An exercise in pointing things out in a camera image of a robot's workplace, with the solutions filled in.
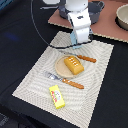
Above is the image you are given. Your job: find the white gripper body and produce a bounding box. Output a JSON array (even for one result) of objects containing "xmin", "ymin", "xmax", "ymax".
[{"xmin": 68, "ymin": 8, "xmax": 91, "ymax": 43}]

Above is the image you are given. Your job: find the orange bread loaf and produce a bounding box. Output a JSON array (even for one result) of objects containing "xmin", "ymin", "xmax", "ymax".
[{"xmin": 64, "ymin": 56, "xmax": 84, "ymax": 75}]

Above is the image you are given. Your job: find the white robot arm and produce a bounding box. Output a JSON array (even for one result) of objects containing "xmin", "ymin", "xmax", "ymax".
[{"xmin": 65, "ymin": 0, "xmax": 91, "ymax": 43}]

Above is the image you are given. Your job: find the cream bowl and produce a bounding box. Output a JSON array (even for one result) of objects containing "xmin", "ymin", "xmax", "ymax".
[{"xmin": 116, "ymin": 4, "xmax": 128, "ymax": 31}]

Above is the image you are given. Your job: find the beige round plate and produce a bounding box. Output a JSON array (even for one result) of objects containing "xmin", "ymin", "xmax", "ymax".
[{"xmin": 55, "ymin": 55, "xmax": 78, "ymax": 78}]

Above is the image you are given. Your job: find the white woven placemat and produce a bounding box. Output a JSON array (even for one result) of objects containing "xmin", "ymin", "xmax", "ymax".
[{"xmin": 11, "ymin": 30, "xmax": 115, "ymax": 128}]

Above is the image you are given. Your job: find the grey pot with handles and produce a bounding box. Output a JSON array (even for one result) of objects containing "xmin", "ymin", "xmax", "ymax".
[{"xmin": 88, "ymin": 1, "xmax": 105, "ymax": 24}]

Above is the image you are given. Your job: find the grey saucepan with handle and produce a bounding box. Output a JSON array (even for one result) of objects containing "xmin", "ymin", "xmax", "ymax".
[{"xmin": 41, "ymin": 0, "xmax": 79, "ymax": 18}]

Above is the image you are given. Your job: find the black cable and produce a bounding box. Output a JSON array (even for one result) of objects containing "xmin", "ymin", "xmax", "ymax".
[{"xmin": 30, "ymin": 0, "xmax": 83, "ymax": 52}]

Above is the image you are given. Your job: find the knife with wooden handle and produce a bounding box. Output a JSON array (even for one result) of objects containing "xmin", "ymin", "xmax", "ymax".
[{"xmin": 60, "ymin": 51, "xmax": 97, "ymax": 63}]

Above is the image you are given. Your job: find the fork with wooden handle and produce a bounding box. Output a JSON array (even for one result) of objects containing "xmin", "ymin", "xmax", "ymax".
[{"xmin": 43, "ymin": 71, "xmax": 84, "ymax": 89}]

